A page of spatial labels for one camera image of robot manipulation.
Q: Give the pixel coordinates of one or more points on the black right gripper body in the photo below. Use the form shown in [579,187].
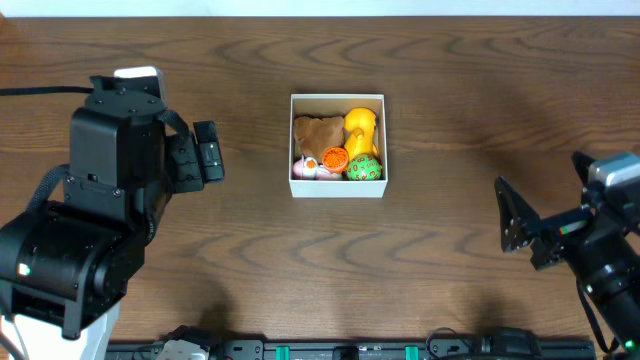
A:
[567,236]

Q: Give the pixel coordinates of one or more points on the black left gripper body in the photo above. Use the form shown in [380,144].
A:
[187,163]

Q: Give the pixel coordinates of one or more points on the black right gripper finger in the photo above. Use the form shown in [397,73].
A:
[520,224]
[582,163]

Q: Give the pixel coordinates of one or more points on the brown plush toy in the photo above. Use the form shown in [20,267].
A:
[314,136]

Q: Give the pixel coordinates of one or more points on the pink white duck toy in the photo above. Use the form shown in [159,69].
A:
[307,168]

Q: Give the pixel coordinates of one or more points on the orange round disc toy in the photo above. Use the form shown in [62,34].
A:
[335,160]

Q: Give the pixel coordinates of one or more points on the yellow rubber duck toy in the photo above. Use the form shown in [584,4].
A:
[360,123]

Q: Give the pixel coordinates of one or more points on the green patterned ball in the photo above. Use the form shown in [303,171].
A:
[364,167]

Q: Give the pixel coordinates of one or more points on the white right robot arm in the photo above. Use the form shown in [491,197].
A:
[592,240]

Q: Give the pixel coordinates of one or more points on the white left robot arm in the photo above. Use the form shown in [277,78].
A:
[67,260]

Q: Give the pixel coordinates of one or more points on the white open box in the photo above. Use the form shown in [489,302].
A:
[324,105]

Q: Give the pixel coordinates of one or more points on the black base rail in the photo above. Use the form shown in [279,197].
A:
[503,343]

